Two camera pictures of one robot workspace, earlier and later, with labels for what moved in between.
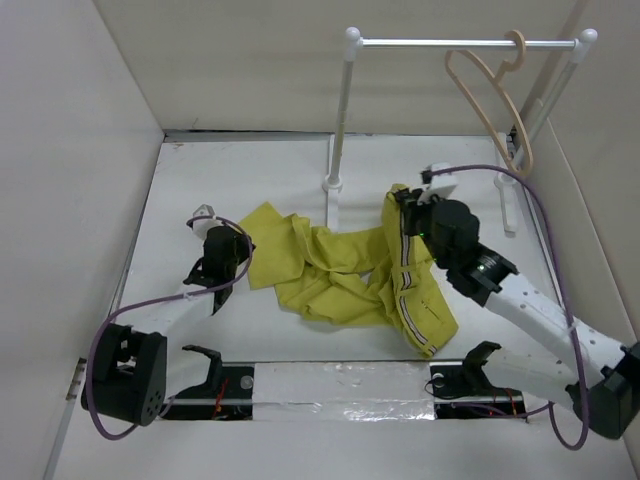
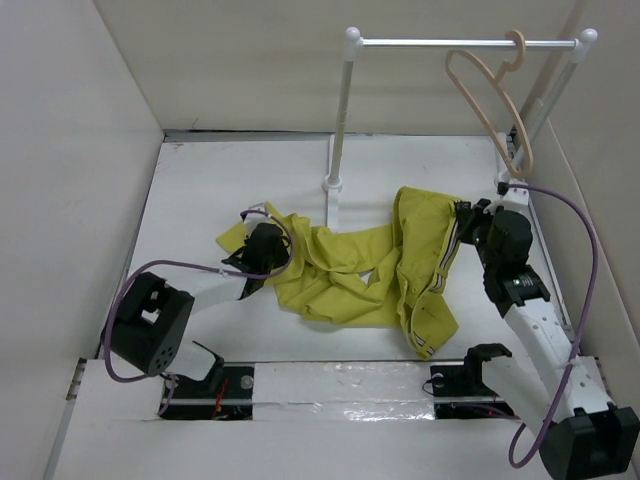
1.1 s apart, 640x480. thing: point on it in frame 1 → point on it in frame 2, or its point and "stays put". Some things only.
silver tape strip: (346, 391) stays put
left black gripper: (245, 246) → (280, 258)
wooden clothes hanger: (503, 67) stays put
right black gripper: (412, 209) → (469, 218)
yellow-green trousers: (371, 276) stays put
